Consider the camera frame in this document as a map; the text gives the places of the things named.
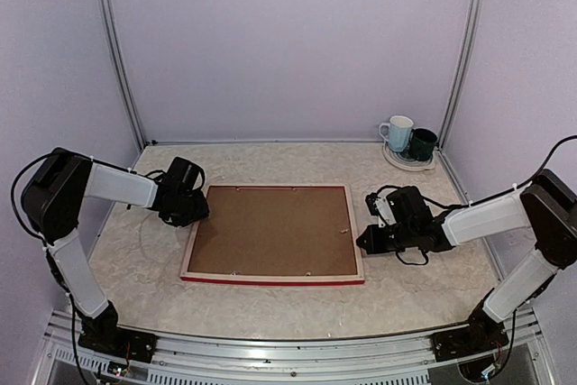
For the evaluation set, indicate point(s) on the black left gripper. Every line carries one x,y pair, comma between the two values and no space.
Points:
201,214

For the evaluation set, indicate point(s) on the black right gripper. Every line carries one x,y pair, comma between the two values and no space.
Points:
374,246

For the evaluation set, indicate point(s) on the brown frame backing board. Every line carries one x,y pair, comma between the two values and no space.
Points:
270,231

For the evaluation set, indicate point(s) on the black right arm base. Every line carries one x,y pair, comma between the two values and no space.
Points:
480,334

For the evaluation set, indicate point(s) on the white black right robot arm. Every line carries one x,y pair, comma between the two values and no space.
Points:
543,204

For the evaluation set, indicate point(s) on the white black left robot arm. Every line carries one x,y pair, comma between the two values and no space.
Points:
53,197

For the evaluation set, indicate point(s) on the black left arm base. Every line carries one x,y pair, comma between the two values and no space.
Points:
102,334

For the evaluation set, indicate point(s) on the white plate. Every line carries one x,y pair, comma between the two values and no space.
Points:
399,161

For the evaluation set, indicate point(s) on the dark green mug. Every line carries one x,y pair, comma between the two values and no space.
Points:
422,144

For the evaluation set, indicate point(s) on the light blue mug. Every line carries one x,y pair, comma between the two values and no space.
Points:
396,132

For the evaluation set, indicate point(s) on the aluminium front rail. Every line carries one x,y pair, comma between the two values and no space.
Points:
409,358

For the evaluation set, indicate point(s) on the left aluminium corner post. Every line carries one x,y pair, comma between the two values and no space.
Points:
117,59

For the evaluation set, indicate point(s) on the aluminium corner post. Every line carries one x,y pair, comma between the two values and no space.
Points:
117,59
463,63

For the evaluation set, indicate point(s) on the right aluminium corner post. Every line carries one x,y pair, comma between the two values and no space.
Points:
463,63

